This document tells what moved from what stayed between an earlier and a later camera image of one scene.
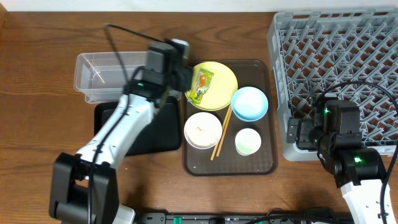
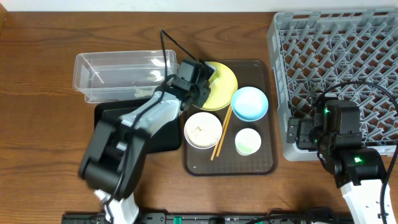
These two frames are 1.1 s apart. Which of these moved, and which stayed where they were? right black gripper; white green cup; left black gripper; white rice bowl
Moved: left black gripper
Stayed: right black gripper; white rice bowl; white green cup
